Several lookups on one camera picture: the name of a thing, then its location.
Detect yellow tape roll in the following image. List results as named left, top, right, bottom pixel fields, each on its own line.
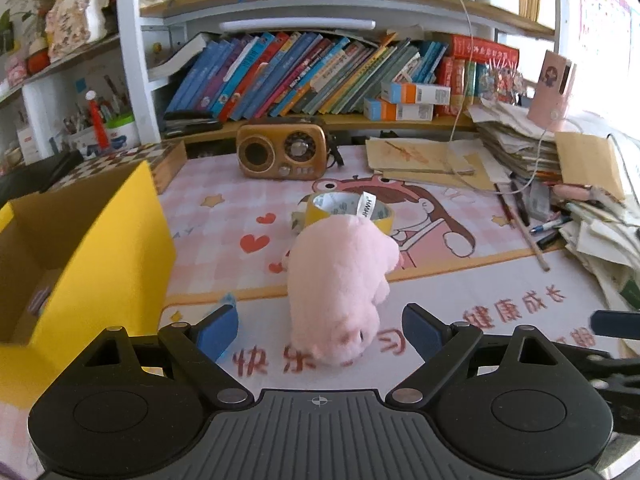
left=291, top=191, right=394, bottom=235

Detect black electronic keyboard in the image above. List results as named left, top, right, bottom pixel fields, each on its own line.
left=0, top=150, right=84, bottom=207

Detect brown retro radio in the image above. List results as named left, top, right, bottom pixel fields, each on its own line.
left=235, top=118, right=329, bottom=181

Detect tan paper sheets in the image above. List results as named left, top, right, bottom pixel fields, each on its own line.
left=366, top=138, right=510, bottom=192

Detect pink plush pig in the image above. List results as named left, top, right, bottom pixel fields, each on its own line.
left=286, top=214, right=400, bottom=366

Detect pink checkered tablecloth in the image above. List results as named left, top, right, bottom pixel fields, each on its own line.
left=0, top=142, right=640, bottom=480

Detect white green jar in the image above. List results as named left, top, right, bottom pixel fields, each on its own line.
left=105, top=113, right=141, bottom=152

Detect orange white medicine box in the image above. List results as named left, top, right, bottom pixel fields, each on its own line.
left=381, top=82, right=451, bottom=105

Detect blue plastic packet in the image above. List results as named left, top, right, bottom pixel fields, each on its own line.
left=196, top=295, right=240, bottom=362

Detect white bookshelf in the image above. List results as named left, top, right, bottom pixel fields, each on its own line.
left=1, top=0, right=558, bottom=157

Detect wooden pencil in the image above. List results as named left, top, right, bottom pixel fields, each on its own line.
left=494, top=184, right=550, bottom=272

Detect row of leaning books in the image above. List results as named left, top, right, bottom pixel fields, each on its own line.
left=163, top=30, right=448, bottom=124

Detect stack of papers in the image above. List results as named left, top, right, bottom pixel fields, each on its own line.
left=468, top=101, right=639, bottom=311

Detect red thick dictionary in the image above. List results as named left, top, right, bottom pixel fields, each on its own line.
left=449, top=35, right=520, bottom=68

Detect wooden chessboard box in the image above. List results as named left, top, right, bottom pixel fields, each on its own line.
left=53, top=140, right=188, bottom=195

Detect pig shaped ornament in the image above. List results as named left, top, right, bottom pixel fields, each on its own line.
left=46, top=0, right=110, bottom=63

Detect brown envelope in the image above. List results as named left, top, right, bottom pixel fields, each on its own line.
left=555, top=132, right=624, bottom=200

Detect yellow cardboard box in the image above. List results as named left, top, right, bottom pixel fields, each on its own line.
left=1, top=162, right=176, bottom=408

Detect red white bottle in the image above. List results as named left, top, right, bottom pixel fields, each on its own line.
left=85, top=90, right=111, bottom=152

